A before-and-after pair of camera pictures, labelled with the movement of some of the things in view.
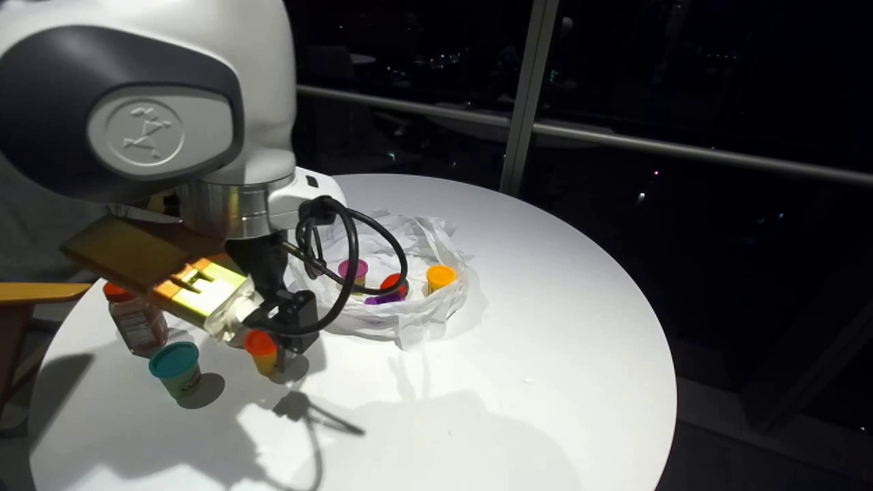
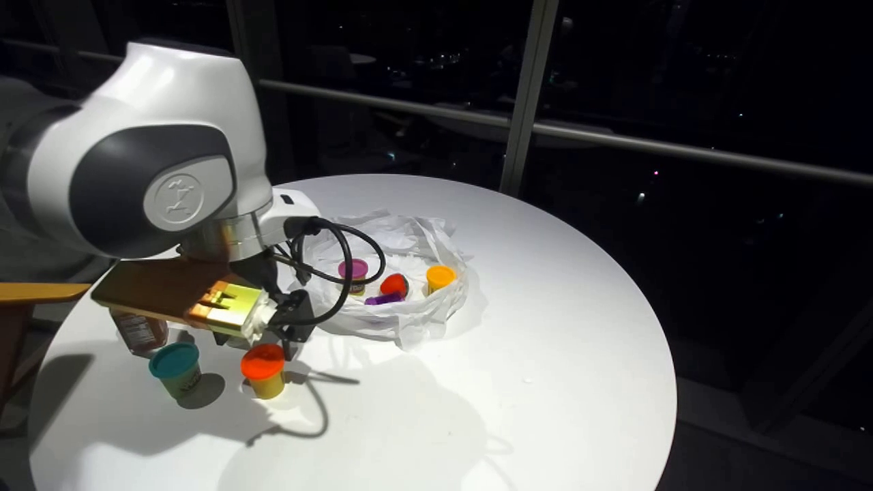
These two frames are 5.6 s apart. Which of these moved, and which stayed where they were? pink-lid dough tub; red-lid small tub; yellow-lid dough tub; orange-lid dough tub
Moved: orange-lid dough tub
Stayed: yellow-lid dough tub; pink-lid dough tub; red-lid small tub
